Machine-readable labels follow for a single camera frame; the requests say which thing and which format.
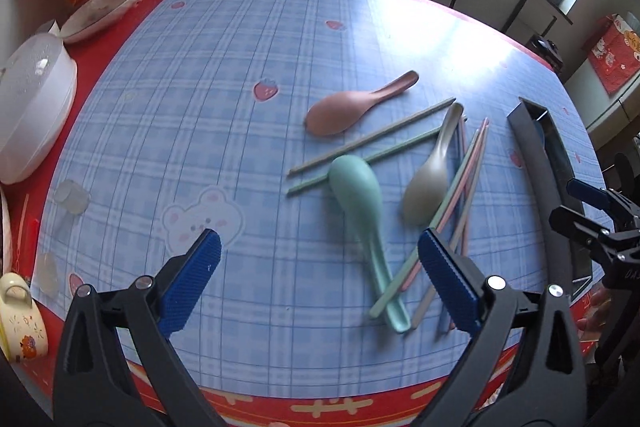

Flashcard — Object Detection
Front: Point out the teal spoon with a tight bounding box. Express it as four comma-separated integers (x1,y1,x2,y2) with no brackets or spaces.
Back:
327,154,412,334

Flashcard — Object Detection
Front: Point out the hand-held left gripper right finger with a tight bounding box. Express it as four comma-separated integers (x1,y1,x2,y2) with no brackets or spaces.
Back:
417,228,588,427

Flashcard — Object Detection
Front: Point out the blue chopstick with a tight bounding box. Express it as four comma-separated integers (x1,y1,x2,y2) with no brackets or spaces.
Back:
439,117,469,335

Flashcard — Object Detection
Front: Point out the red printed gift bag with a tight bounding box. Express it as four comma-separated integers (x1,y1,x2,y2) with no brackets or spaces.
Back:
585,13,640,95

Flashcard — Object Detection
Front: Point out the cream printed mug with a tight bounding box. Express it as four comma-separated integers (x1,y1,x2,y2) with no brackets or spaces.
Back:
0,272,49,363

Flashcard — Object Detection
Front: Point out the light green chopstick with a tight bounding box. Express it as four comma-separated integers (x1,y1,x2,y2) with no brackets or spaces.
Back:
286,127,443,196
369,122,483,320

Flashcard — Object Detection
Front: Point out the white lidded plastic container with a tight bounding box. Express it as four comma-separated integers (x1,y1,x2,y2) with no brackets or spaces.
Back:
0,32,79,185

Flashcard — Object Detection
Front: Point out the pink chopstick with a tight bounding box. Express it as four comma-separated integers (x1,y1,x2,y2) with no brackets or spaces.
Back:
452,121,489,258
399,117,491,293

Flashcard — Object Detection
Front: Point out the grey beige chopstick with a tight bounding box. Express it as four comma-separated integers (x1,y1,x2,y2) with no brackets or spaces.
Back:
286,97,457,178

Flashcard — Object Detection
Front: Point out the person's right hand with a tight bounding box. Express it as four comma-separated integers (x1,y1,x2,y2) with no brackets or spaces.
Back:
575,284,613,345

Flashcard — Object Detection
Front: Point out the white oval bowl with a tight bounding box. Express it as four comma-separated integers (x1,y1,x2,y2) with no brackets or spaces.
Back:
60,0,146,45

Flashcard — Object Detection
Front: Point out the clear plastic cup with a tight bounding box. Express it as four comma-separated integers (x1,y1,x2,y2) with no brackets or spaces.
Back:
32,252,63,300
52,179,91,215

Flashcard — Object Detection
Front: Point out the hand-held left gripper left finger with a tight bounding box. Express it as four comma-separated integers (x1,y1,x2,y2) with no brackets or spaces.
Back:
52,228,236,427

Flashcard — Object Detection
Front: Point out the blue plaid tablecloth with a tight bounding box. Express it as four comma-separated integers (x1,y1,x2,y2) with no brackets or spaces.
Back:
0,0,613,427

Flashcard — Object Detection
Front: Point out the pink spoon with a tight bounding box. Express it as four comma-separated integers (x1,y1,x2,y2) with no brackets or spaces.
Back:
305,70,420,138

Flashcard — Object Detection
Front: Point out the beige grey spoon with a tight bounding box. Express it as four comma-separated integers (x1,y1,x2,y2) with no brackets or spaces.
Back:
401,102,465,226

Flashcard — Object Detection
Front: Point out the metal utensil holder box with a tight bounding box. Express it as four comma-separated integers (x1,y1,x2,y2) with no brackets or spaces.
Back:
506,96,598,305

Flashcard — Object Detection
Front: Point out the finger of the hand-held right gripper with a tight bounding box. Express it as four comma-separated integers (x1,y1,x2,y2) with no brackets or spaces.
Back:
566,178,640,230
549,206,626,253

